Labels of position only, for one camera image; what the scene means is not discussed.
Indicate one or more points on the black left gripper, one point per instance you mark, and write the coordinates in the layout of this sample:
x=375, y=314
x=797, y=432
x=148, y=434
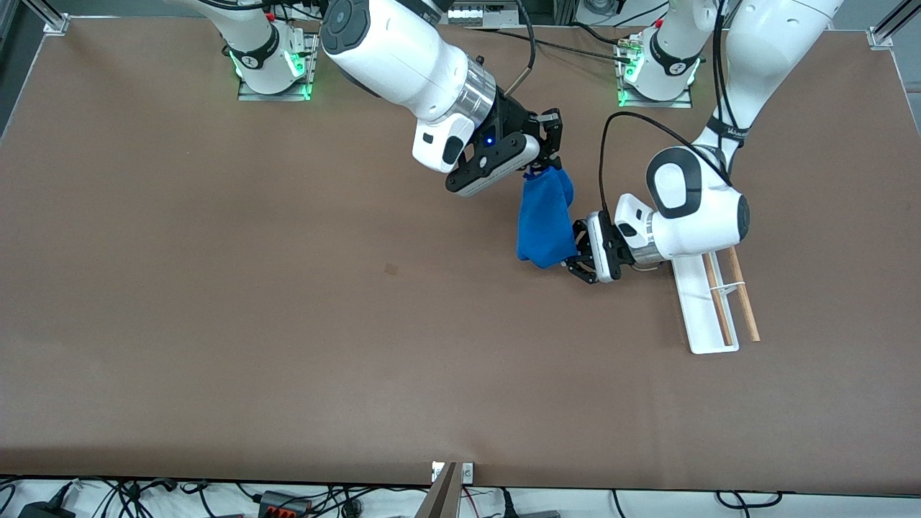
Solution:
x=620, y=252

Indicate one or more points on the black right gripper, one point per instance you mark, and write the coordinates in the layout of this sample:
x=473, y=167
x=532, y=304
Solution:
x=515, y=119

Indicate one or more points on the blue microfibre towel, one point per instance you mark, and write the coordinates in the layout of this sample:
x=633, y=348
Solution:
x=543, y=223

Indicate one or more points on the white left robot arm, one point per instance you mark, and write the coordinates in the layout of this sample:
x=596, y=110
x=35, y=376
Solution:
x=763, y=57

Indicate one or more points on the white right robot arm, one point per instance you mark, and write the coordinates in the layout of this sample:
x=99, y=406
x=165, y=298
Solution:
x=396, y=50

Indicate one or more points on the white towel rack base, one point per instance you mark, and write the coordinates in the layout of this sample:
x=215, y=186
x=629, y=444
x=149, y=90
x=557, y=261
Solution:
x=709, y=338

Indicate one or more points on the wooden rack rod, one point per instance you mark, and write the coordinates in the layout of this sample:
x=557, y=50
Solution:
x=748, y=309
x=723, y=316

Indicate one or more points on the white power strip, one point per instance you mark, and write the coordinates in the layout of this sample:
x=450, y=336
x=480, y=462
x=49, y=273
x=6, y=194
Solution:
x=471, y=14

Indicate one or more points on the brown slanted beam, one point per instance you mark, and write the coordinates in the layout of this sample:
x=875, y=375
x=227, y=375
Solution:
x=440, y=496

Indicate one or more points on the black orange power strip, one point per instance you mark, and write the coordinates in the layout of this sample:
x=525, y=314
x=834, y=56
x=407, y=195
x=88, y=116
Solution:
x=284, y=505

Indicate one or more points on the black power adapter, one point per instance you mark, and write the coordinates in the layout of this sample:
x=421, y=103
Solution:
x=47, y=511

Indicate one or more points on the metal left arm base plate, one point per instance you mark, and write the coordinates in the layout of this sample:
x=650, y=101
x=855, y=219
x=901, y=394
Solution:
x=658, y=103

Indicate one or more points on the small metal table bracket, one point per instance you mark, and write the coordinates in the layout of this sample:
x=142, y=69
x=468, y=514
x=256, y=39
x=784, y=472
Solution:
x=466, y=473

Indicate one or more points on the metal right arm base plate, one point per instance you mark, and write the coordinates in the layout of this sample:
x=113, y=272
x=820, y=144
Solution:
x=277, y=93

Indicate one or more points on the metal table corner bracket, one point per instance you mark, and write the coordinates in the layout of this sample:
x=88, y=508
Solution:
x=57, y=25
x=879, y=38

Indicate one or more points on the aluminium frame profile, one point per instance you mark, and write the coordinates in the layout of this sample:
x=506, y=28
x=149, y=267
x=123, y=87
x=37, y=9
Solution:
x=899, y=18

